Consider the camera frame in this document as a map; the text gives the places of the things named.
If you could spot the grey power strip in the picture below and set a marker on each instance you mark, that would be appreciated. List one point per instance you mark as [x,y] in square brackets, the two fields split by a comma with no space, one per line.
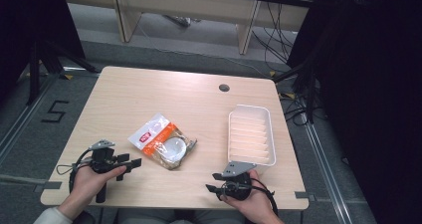
[180,20]

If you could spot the black tripod stand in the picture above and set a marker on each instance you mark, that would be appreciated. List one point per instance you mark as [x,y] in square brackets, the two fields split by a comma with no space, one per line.
[33,74]

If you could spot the person's left hand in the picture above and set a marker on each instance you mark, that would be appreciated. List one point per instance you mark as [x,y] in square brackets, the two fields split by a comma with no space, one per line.
[87,182]

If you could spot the black metal stand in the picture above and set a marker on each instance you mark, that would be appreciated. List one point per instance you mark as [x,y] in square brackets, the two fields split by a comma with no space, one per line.
[310,96]

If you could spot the dark curtain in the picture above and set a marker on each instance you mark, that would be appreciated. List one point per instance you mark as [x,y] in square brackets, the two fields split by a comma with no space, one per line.
[20,18]
[371,84]

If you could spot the white plastic ribbed tray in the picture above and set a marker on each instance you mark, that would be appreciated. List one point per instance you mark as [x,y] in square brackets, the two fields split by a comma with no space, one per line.
[250,134]

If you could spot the clear packet with orange label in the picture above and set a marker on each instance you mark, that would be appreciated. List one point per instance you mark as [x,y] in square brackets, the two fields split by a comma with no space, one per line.
[156,138]

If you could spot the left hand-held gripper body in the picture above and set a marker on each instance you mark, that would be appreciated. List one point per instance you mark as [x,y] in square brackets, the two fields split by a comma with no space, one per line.
[103,160]

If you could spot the grey tape strip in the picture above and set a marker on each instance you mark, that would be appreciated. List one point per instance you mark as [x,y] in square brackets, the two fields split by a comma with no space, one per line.
[47,185]
[302,195]

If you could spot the person's right hand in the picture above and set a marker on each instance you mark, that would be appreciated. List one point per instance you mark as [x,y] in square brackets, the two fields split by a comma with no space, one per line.
[257,202]

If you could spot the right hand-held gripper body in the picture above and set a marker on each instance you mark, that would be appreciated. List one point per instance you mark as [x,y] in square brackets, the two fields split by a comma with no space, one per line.
[236,184]

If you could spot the light wooden desk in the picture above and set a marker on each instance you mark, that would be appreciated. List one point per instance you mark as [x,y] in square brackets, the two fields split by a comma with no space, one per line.
[185,5]

